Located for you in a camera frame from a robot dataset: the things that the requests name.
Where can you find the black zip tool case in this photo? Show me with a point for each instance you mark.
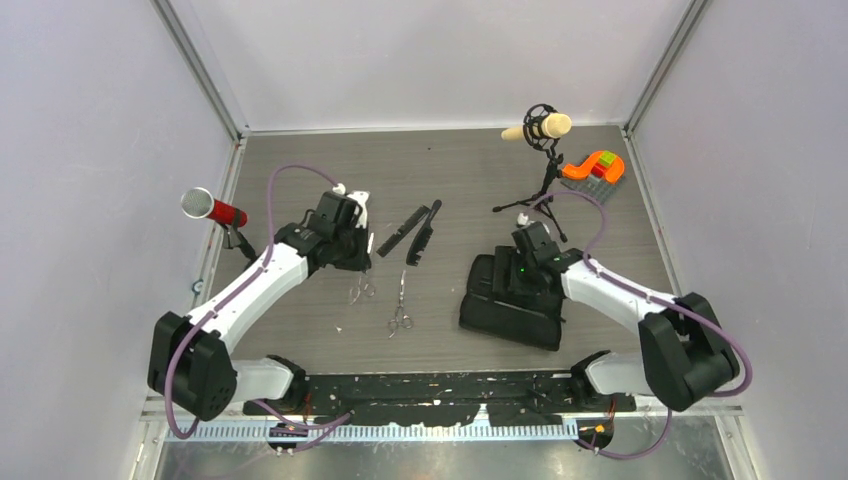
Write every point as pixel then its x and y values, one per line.
pixel 533 320

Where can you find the green lego brick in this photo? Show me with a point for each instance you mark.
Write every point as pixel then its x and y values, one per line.
pixel 607 159

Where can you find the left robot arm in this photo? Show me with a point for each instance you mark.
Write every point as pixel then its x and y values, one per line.
pixel 190 359

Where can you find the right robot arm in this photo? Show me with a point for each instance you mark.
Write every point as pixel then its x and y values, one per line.
pixel 683 354

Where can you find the orange curved toy piece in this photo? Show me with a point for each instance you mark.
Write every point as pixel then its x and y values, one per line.
pixel 582 171

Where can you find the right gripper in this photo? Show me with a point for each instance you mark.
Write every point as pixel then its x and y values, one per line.
pixel 507 257

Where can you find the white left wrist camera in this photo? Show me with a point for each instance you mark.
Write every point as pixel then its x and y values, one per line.
pixel 360 198

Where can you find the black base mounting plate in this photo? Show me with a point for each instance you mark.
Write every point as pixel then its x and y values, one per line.
pixel 510 398

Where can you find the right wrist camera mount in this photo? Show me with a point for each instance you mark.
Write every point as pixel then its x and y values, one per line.
pixel 522 220

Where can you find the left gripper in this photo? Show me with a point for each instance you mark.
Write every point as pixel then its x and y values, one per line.
pixel 360 261

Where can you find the black flat comb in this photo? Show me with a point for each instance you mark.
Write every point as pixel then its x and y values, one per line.
pixel 418 215

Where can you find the silver scissors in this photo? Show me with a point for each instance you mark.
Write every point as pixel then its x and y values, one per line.
pixel 400 319
pixel 363 287

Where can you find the beige microphone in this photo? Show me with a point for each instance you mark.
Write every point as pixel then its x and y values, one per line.
pixel 552 126

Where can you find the red lego brick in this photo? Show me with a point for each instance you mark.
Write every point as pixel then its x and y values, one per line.
pixel 598 170

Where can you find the red silver microphone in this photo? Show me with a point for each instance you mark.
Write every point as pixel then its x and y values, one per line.
pixel 200 203

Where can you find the grey lego baseplate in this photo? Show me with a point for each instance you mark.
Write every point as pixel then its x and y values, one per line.
pixel 598 189

